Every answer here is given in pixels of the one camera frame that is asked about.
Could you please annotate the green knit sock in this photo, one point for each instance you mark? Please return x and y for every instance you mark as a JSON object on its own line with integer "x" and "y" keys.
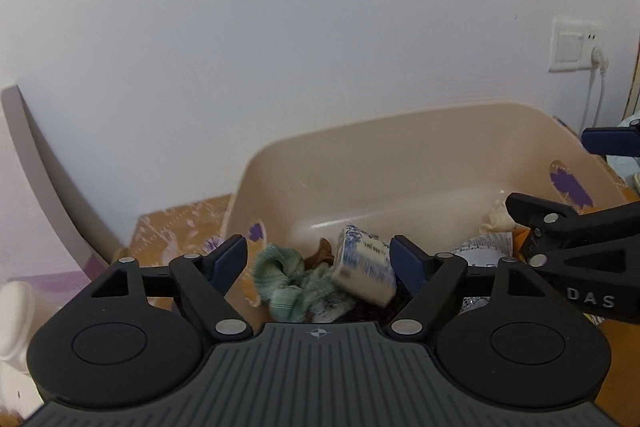
{"x": 280, "y": 277}

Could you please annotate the pale pink leaning board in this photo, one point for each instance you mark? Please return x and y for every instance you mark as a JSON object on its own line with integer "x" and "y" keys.
{"x": 50, "y": 187}

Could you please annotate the cream thermos bottle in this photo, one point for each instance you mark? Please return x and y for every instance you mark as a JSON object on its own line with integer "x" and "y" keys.
{"x": 15, "y": 322}

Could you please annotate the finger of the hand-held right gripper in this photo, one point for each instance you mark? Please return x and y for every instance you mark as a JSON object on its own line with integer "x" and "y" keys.
{"x": 585, "y": 232}
{"x": 607, "y": 141}

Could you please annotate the white fabric scrunchie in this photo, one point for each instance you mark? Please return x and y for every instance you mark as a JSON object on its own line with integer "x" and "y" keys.
{"x": 497, "y": 217}

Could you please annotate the small blue and white box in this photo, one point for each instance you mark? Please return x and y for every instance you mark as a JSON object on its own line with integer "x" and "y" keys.
{"x": 360, "y": 267}

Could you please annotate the orange pill bottle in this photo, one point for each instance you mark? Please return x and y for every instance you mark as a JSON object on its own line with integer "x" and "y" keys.
{"x": 522, "y": 242}

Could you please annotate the white wall switch socket panel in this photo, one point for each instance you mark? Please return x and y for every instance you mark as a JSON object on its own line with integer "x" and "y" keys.
{"x": 570, "y": 44}

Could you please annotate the white and yellow snack bag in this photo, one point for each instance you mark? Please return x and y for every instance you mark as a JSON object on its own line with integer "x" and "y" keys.
{"x": 480, "y": 248}

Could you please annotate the brown scrunchie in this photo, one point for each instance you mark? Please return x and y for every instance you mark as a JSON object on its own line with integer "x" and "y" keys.
{"x": 320, "y": 253}

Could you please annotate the light blue cloth bag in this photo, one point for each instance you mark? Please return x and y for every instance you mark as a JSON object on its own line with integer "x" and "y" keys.
{"x": 631, "y": 167}

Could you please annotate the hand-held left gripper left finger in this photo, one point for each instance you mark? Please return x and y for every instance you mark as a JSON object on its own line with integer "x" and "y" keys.
{"x": 227, "y": 264}

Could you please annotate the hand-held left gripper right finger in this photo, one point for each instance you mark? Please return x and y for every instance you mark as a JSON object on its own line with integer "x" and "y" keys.
{"x": 407, "y": 264}

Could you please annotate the beige plastic storage bin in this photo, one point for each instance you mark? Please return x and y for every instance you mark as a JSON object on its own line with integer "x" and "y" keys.
{"x": 400, "y": 167}

